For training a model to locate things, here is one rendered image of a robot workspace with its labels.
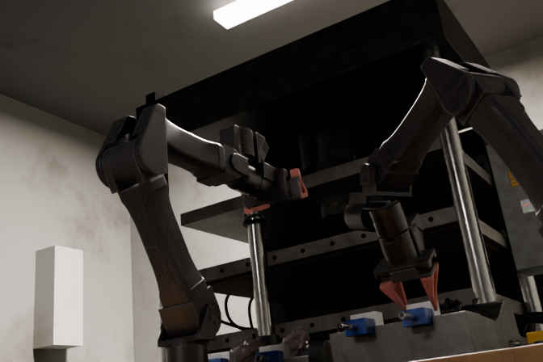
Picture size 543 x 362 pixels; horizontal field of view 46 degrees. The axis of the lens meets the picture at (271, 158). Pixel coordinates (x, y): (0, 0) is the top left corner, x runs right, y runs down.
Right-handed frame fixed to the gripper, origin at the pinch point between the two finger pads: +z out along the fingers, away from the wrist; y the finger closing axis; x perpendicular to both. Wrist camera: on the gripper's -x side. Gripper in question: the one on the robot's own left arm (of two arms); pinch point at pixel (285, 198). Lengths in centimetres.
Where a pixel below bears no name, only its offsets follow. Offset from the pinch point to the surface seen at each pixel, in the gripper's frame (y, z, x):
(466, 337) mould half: -34.6, -7.3, 35.2
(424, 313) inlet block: -29.2, -10.3, 30.8
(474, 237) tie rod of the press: -24, 67, 2
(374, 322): -18.5, -6.2, 30.1
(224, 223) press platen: 77, 89, -31
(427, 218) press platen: -10, 73, -9
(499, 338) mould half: -36, 12, 35
